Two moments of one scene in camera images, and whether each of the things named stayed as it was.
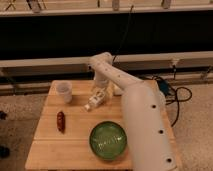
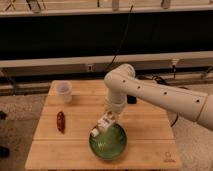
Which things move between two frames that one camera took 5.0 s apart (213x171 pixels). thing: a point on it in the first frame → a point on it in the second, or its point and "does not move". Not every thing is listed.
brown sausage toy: x=61 y=122 does not move
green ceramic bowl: x=108 y=140 does not move
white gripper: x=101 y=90 → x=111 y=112
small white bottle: x=94 y=101 → x=103 y=123
